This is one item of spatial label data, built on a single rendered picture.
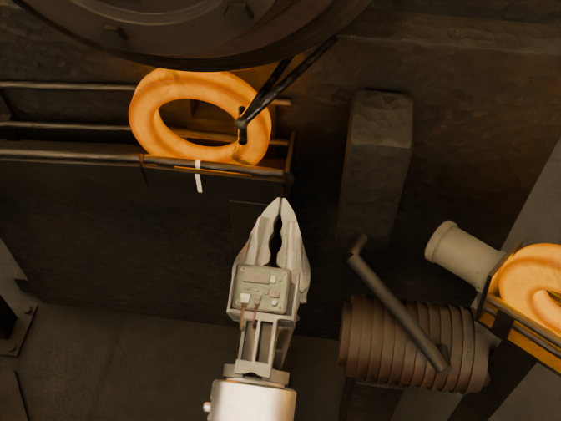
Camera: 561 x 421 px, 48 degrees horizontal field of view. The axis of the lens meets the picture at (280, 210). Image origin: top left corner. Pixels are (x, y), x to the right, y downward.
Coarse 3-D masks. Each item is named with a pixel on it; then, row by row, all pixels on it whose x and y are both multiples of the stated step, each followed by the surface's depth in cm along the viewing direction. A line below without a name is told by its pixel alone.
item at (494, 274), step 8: (520, 240) 78; (512, 248) 77; (520, 248) 79; (504, 256) 76; (512, 256) 77; (504, 264) 76; (496, 272) 75; (488, 280) 75; (496, 280) 77; (488, 288) 77; (496, 288) 80; (496, 296) 83; (480, 304) 80; (480, 312) 81
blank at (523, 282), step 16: (528, 256) 72; (544, 256) 70; (560, 256) 69; (512, 272) 75; (528, 272) 73; (544, 272) 71; (560, 272) 69; (512, 288) 77; (528, 288) 74; (544, 288) 72; (560, 288) 71; (512, 304) 79; (528, 304) 76; (544, 304) 77; (544, 320) 76; (560, 320) 76; (560, 336) 76
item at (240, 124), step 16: (320, 48) 74; (288, 64) 75; (304, 64) 72; (272, 80) 71; (288, 80) 69; (256, 96) 68; (272, 96) 67; (240, 112) 69; (256, 112) 65; (240, 128) 64; (240, 144) 67
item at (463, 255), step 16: (448, 224) 82; (432, 240) 81; (448, 240) 81; (464, 240) 80; (432, 256) 82; (448, 256) 81; (464, 256) 80; (480, 256) 79; (496, 256) 78; (464, 272) 80; (480, 272) 78; (480, 288) 79
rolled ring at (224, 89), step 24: (168, 72) 77; (192, 72) 77; (216, 72) 77; (144, 96) 79; (168, 96) 79; (192, 96) 78; (216, 96) 77; (240, 96) 77; (144, 120) 83; (264, 120) 80; (144, 144) 87; (168, 144) 87; (192, 144) 90; (264, 144) 83; (192, 168) 90
